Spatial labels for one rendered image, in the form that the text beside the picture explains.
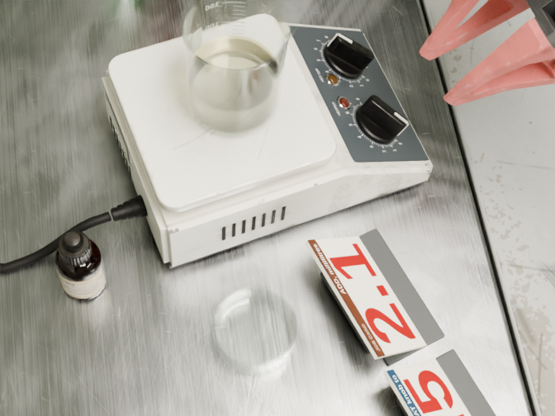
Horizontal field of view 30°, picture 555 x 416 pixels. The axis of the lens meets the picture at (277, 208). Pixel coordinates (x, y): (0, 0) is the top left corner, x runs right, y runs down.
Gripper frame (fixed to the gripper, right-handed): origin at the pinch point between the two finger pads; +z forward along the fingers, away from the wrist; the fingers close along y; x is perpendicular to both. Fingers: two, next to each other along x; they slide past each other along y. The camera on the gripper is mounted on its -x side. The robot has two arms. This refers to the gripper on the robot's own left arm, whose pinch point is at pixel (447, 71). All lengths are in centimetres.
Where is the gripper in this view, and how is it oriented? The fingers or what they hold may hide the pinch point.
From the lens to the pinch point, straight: 64.3
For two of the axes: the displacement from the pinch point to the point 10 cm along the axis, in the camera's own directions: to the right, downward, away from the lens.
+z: -7.5, 5.1, 4.2
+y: 3.6, 8.5, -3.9
